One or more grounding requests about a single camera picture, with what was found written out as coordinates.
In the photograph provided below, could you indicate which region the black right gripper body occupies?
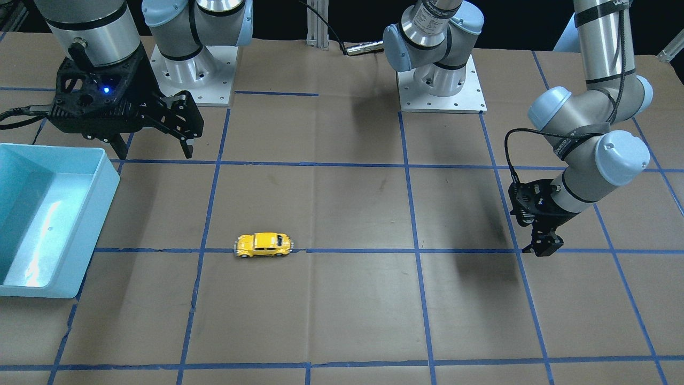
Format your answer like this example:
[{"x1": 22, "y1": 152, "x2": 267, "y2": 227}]
[{"x1": 49, "y1": 45, "x2": 168, "y2": 135}]

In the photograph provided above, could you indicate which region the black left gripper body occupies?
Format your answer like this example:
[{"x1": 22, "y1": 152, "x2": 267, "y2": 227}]
[{"x1": 508, "y1": 180, "x2": 577, "y2": 232}]

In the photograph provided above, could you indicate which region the yellow beetle toy car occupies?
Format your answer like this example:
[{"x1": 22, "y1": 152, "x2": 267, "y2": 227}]
[{"x1": 233, "y1": 232, "x2": 294, "y2": 258}]

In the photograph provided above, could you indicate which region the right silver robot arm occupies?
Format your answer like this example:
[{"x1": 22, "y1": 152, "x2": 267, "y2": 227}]
[{"x1": 36, "y1": 1, "x2": 253, "y2": 160}]

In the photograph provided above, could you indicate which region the light blue plastic bin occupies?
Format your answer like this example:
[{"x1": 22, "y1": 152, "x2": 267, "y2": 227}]
[{"x1": 1, "y1": 143, "x2": 120, "y2": 299}]

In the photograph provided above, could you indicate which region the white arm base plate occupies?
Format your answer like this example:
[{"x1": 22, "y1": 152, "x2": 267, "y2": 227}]
[
  {"x1": 151, "y1": 46, "x2": 239, "y2": 107},
  {"x1": 397, "y1": 56, "x2": 488, "y2": 114}
]

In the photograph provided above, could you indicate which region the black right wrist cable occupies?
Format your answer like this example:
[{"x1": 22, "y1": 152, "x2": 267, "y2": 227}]
[{"x1": 0, "y1": 106, "x2": 54, "y2": 131}]

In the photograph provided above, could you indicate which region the aluminium extrusion post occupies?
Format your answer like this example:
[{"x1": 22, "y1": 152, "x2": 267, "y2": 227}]
[{"x1": 305, "y1": 1, "x2": 329, "y2": 51}]

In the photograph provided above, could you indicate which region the black cable with metal plug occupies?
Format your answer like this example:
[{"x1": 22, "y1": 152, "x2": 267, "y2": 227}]
[{"x1": 297, "y1": 0, "x2": 384, "y2": 57}]

